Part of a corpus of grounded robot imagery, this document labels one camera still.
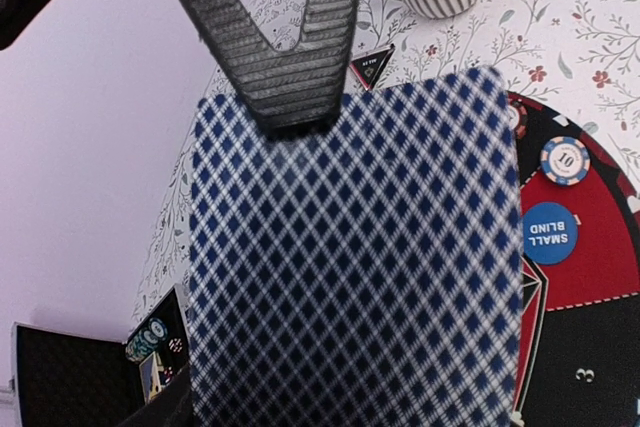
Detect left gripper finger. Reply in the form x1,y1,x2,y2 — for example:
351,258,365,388
118,365,193,427

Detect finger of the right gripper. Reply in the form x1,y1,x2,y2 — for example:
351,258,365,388
179,0,359,134

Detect blue playing card deck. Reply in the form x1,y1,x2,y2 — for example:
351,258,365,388
189,66,523,426

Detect blue white chip stack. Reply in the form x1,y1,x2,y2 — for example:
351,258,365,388
540,136,591,186

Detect boxed card deck in case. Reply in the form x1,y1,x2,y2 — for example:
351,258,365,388
139,352,164,403

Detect red die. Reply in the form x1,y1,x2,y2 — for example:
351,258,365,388
168,337,183,353

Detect chip row in case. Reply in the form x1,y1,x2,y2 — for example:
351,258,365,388
125,318,168,362

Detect black triangular all-in button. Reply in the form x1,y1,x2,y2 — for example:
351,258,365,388
349,43,395,91

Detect aluminium poker chip case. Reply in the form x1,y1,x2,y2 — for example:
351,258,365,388
12,284,189,426

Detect floral table cover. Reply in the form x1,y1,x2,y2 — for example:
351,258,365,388
130,0,640,323

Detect blue small blind button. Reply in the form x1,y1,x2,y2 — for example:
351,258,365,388
523,202,578,265

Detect round red black poker mat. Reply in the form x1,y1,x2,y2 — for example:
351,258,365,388
509,94,639,426

